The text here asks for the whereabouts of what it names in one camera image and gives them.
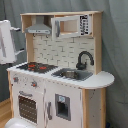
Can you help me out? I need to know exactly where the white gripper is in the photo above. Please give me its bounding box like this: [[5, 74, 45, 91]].
[[0, 20, 16, 64]]

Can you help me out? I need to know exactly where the red stove knob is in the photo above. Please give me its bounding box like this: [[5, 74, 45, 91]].
[[31, 81, 37, 87], [13, 77, 19, 82]]

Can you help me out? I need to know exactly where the wooden toy kitchen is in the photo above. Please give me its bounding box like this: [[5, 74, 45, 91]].
[[8, 11, 114, 128]]

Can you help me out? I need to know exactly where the black toy stovetop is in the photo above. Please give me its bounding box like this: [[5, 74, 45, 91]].
[[19, 62, 56, 74]]

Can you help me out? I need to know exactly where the grey range hood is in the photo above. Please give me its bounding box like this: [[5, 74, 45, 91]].
[[25, 16, 51, 35]]

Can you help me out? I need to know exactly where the oven door with window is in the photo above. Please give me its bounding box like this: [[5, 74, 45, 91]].
[[18, 91, 37, 123]]

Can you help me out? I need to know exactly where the grey toy sink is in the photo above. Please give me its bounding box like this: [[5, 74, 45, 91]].
[[53, 68, 93, 81]]

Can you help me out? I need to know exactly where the black toy faucet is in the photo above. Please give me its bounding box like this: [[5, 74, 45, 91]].
[[76, 51, 94, 70]]

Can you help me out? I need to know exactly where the grey fridge door dispenser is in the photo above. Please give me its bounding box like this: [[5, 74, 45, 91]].
[[55, 94, 71, 121]]

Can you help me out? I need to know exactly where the grey cabinet door handle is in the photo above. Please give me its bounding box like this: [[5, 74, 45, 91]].
[[47, 102, 52, 120]]

